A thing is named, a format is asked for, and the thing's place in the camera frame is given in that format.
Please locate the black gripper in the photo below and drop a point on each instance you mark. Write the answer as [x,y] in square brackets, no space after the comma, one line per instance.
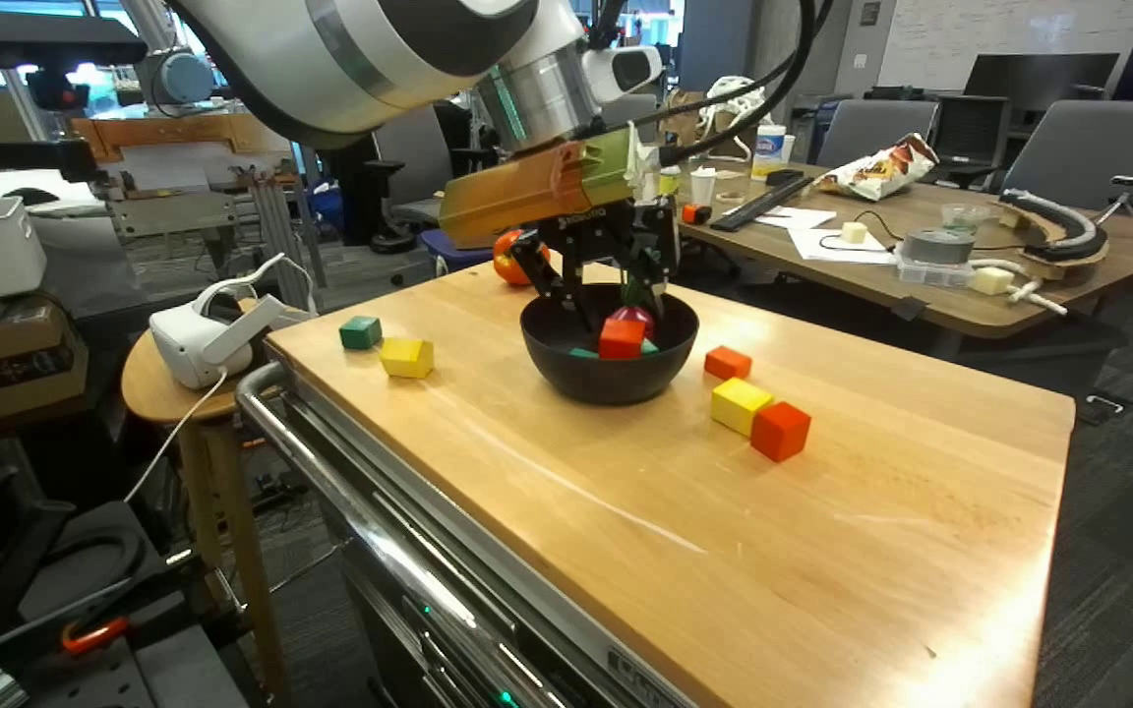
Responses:
[632,239]

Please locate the red cube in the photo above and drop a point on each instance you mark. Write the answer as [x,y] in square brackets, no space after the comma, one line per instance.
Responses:
[619,338]
[782,430]

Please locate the small orange red block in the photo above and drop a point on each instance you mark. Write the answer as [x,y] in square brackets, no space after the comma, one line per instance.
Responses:
[725,362]

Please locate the red toy radish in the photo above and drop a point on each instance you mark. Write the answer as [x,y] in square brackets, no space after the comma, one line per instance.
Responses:
[636,316]

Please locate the red orange toy apple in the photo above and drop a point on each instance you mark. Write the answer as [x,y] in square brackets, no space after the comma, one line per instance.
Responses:
[505,256]

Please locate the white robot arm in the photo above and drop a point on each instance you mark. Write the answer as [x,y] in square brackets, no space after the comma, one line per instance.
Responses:
[327,72]

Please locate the black bowl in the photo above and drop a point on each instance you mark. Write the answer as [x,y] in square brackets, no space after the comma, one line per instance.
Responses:
[564,346]

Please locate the yellow cube right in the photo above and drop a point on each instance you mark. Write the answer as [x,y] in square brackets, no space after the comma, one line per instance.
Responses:
[736,401]

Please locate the black keyboard bar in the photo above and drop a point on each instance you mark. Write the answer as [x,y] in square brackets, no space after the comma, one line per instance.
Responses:
[776,189]

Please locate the white paper sheets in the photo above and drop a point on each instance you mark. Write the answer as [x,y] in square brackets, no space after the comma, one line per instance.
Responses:
[824,239]

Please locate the yellow cube near headset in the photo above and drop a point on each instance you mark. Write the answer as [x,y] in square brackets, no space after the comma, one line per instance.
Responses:
[408,358]

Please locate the green cube near headset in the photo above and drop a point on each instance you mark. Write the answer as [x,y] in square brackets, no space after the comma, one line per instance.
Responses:
[363,332]

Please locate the chip snack bag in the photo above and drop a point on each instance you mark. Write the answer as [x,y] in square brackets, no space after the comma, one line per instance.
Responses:
[888,172]

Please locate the wooden office desk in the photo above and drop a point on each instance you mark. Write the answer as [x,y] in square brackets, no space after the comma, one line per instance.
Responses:
[965,261]

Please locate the white VR headset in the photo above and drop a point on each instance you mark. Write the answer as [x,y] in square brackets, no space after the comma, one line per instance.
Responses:
[214,332]

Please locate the round wooden stool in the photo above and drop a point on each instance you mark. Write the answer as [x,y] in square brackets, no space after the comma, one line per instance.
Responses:
[223,519]

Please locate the metal cart handle bar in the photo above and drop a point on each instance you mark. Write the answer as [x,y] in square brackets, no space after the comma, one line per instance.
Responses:
[434,636]

